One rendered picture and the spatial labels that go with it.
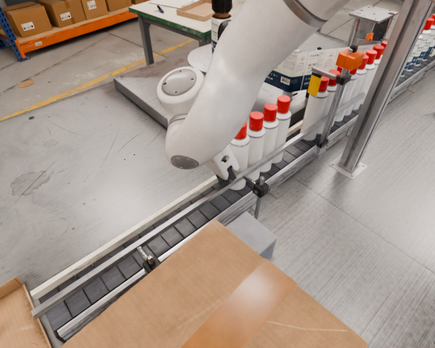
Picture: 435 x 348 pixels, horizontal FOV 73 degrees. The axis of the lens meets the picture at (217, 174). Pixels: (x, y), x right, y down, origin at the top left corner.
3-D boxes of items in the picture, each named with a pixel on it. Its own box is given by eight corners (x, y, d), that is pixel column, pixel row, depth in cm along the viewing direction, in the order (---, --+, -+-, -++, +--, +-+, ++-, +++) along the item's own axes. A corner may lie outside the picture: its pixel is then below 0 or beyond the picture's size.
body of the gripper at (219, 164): (235, 137, 59) (244, 166, 68) (202, 114, 64) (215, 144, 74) (208, 162, 58) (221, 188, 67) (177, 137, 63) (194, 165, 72)
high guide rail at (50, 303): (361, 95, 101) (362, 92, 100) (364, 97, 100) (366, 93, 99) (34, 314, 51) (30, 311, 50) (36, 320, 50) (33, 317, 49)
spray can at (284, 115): (272, 150, 91) (282, 90, 76) (285, 159, 88) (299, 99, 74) (260, 158, 89) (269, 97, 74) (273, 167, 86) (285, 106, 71)
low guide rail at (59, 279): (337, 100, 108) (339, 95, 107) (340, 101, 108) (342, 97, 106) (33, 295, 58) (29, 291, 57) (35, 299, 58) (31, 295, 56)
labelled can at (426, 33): (402, 65, 131) (425, 15, 116) (413, 70, 128) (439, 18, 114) (396, 69, 129) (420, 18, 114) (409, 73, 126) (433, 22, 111)
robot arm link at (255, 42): (342, 76, 31) (196, 181, 53) (326, -9, 39) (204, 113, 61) (279, 29, 27) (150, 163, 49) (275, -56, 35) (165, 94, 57)
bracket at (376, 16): (368, 7, 108) (369, 4, 107) (398, 14, 102) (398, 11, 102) (348, 15, 102) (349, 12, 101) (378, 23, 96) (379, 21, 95)
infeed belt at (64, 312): (403, 67, 139) (407, 59, 136) (421, 73, 134) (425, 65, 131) (45, 305, 62) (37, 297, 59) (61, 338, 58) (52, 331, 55)
